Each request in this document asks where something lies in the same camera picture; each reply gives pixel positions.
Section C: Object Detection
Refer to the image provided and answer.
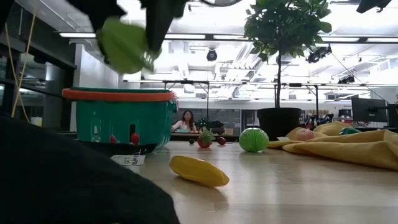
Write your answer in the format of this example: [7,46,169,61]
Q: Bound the orange cable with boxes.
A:
[4,0,38,122]

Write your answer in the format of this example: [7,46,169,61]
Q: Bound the teal basket with pink rim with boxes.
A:
[62,86,178,154]

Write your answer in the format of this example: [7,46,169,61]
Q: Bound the yellow toy banana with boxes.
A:
[169,155,230,188]

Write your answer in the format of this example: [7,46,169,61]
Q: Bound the green toy cabbage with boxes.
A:
[238,127,270,153]

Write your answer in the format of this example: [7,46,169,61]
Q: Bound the black cloth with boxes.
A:
[0,114,181,224]

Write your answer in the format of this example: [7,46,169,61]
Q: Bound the mustard yellow cloth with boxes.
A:
[269,121,398,171]

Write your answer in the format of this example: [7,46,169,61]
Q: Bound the background black metal frame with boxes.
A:
[163,80,320,122]

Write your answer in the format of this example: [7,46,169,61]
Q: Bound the leafy tree in black pot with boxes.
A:
[244,0,333,141]

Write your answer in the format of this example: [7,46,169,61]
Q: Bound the toy peach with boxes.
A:
[294,128,315,142]

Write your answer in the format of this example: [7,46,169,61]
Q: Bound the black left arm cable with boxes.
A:
[198,0,244,7]

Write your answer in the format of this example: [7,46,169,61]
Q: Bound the light green toy vegetable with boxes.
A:
[97,17,158,75]

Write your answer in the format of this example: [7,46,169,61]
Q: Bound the white cloth tag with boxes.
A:
[110,154,146,167]

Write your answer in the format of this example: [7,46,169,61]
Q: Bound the black computer monitor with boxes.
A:
[351,97,388,124]
[387,103,398,128]

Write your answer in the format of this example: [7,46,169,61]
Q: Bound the black hanging spotlight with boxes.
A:
[306,45,333,65]

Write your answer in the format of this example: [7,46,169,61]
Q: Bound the toy strawberry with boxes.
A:
[197,129,215,149]

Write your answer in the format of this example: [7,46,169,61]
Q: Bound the person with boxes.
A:
[172,110,198,133]

